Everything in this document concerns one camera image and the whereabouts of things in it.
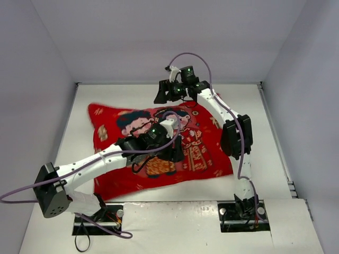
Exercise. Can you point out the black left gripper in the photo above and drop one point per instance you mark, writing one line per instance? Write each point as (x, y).
(174, 150)

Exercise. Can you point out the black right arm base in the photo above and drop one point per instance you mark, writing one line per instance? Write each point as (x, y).
(240, 216)

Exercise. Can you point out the white pillow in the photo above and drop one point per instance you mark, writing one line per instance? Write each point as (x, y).
(214, 189)

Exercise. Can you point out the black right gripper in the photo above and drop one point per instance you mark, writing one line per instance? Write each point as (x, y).
(162, 91)

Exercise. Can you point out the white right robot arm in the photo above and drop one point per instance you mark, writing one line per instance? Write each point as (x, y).
(236, 137)

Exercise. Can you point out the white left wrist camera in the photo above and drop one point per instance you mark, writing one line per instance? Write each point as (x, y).
(171, 125)

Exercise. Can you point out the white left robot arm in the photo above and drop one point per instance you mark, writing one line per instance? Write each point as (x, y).
(55, 187)

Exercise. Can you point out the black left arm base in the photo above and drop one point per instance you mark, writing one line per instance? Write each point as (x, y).
(108, 217)

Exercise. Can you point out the red printed pillowcase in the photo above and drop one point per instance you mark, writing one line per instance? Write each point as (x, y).
(200, 132)

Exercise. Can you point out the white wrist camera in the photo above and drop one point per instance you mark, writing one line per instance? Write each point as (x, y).
(171, 125)
(173, 73)

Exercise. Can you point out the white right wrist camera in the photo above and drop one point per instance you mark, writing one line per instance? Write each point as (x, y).
(173, 73)

